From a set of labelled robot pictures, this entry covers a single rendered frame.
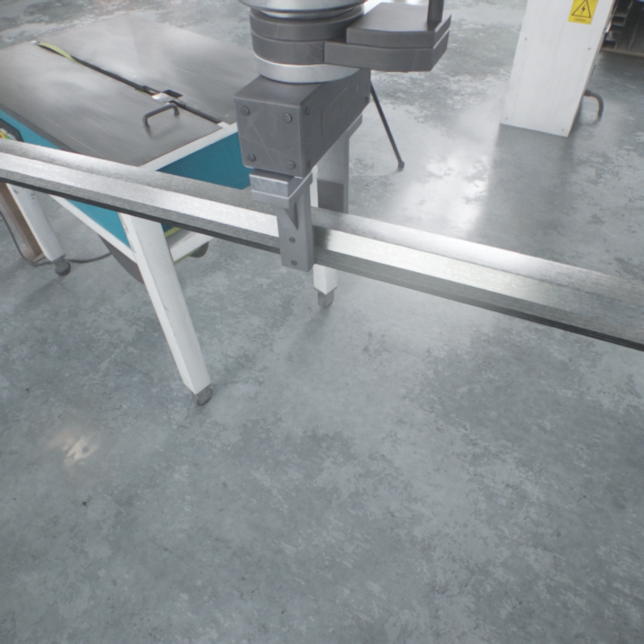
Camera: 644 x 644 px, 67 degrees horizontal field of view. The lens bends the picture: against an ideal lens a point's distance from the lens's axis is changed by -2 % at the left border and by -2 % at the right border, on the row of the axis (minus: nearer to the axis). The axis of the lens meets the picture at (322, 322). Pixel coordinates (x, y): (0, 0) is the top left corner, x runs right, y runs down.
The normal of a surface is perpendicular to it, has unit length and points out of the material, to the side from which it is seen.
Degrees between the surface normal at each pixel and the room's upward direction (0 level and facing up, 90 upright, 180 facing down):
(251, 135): 90
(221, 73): 0
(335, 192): 90
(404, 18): 0
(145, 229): 90
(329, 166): 90
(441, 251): 0
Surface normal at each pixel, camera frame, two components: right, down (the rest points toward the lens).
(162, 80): -0.03, -0.69
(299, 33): -0.08, 0.73
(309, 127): 0.91, 0.28
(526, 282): -0.40, 0.47
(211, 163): 0.73, 0.48
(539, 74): -0.48, 0.65
